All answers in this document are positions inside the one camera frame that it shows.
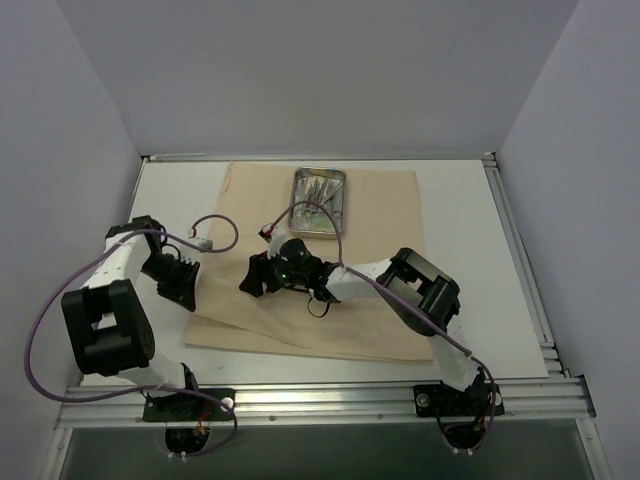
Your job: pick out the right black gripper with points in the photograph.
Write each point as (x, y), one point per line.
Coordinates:
(268, 278)

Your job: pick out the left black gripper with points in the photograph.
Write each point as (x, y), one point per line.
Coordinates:
(179, 275)

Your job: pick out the metal instrument tray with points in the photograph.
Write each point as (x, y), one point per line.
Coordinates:
(332, 216)

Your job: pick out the beige surgical wrap cloth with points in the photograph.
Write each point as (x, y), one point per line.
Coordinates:
(383, 214)

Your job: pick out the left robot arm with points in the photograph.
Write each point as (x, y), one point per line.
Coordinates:
(109, 330)

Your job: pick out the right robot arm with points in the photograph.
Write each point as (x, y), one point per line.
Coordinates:
(425, 298)

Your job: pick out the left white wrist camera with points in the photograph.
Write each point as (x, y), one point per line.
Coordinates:
(195, 246)

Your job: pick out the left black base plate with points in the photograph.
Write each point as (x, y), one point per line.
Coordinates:
(179, 407)

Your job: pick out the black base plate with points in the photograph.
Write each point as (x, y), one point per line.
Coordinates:
(179, 407)
(440, 400)

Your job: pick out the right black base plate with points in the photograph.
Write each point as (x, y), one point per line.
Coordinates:
(440, 400)

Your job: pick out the aluminium front rail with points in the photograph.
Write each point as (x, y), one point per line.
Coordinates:
(335, 404)

